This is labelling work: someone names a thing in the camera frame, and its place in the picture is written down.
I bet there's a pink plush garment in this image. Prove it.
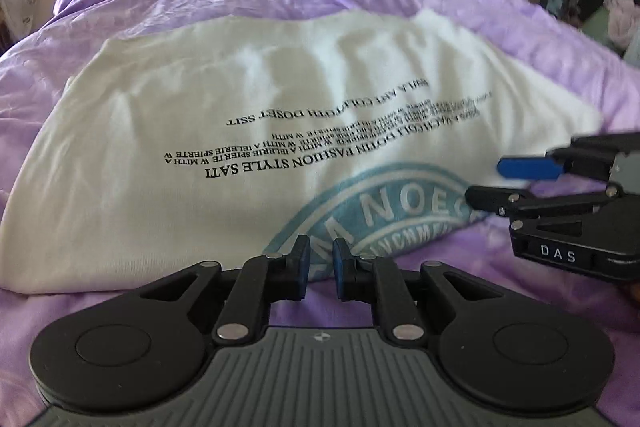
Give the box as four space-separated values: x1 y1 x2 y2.
603 0 640 51

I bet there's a white printed sweatshirt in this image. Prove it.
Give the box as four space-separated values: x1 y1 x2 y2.
1 10 602 294

